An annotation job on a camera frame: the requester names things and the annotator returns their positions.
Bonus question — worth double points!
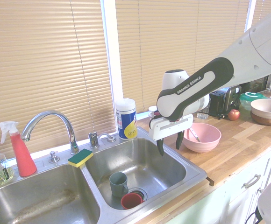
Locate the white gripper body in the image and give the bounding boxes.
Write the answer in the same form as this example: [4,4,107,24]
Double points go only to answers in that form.
[148,113,194,140]

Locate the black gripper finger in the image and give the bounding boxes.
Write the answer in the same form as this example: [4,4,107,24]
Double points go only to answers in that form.
[175,131,185,150]
[156,138,165,157]

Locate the metal spoon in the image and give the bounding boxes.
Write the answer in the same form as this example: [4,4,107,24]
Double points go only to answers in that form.
[188,127,200,143]

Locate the stainless steel double sink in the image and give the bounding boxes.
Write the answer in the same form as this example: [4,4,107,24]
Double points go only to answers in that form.
[0,127,207,224]

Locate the sink drain strainer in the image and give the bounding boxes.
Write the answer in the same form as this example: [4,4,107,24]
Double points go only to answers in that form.
[126,186,148,202]

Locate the chrome sink soap dispenser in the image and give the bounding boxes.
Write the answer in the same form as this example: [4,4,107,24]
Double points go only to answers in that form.
[88,131,100,149]

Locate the pink bowl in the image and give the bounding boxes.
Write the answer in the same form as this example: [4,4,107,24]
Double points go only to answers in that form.
[183,123,222,154]

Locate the clear drinking glass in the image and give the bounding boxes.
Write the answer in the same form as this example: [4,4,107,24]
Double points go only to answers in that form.
[197,97,211,120]

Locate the white wipes canister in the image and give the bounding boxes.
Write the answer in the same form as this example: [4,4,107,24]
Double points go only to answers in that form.
[115,98,138,140]

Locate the grey green mug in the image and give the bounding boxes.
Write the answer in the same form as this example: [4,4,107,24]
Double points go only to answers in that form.
[109,172,129,198]

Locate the red apple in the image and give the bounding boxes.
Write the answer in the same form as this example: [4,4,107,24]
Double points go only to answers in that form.
[228,109,241,121]

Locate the black toaster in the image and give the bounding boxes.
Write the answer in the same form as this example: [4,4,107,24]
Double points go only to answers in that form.
[209,85,242,117]

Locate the red cup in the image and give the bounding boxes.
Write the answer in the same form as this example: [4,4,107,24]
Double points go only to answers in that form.
[121,192,143,210]

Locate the green lidded container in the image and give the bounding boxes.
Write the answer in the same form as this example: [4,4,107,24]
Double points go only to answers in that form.
[239,92,269,111]

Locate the yellow green sponge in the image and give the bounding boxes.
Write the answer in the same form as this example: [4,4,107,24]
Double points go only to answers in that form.
[67,148,94,168]

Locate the pale green cabinet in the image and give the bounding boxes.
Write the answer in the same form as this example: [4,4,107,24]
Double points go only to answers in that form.
[168,140,271,224]

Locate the brown wooden bowl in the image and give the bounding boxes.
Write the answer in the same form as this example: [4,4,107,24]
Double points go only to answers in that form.
[250,111,271,126]

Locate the beige bowl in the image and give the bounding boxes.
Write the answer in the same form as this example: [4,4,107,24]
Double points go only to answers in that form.
[250,98,271,119]

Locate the black microwave oven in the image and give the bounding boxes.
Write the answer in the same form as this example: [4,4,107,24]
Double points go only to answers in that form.
[242,72,271,93]

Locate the chrome gooseneck faucet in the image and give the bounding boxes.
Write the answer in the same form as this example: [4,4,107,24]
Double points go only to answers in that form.
[20,110,80,156]

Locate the small chrome knob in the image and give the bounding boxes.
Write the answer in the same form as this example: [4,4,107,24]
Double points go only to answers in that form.
[48,150,60,163]

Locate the red spray bottle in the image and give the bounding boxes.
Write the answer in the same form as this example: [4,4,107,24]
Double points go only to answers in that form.
[0,121,38,177]

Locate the wide beige window blind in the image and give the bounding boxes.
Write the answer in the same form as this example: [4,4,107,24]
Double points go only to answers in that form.
[0,0,117,164]

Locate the narrow beige window blind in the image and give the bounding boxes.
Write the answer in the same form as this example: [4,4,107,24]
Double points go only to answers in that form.
[252,0,271,25]

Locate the clear soap pump bottle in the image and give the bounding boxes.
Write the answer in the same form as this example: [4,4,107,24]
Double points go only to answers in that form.
[0,141,14,186]

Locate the silver drawer handle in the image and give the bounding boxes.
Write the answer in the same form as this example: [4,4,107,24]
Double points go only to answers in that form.
[243,174,262,189]

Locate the white window frame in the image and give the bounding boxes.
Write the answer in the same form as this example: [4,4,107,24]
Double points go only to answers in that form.
[100,0,257,131]

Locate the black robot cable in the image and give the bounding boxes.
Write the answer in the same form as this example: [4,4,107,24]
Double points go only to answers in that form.
[244,206,263,224]

